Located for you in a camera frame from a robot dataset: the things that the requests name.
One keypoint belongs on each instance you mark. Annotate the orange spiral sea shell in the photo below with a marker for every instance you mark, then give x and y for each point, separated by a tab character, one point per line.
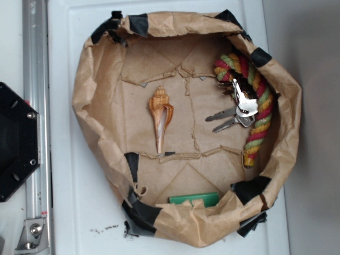
162	113

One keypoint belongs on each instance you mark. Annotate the brown paper bag bin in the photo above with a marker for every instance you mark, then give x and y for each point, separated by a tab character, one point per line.
122	64

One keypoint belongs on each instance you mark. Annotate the silver key bunch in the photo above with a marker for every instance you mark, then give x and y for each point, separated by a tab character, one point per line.
243	113

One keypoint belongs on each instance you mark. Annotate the green flat card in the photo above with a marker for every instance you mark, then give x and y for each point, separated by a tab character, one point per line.
209	199

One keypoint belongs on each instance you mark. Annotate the red yellow green rope toy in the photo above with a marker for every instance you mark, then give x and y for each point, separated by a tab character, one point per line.
238	66

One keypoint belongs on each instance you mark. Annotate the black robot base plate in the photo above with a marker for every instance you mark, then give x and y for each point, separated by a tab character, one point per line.
19	141

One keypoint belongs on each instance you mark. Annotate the aluminium extrusion rail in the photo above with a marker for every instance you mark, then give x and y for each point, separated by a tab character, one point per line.
36	92

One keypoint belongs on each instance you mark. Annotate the silver corner bracket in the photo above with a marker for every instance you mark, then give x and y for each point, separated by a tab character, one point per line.
34	238

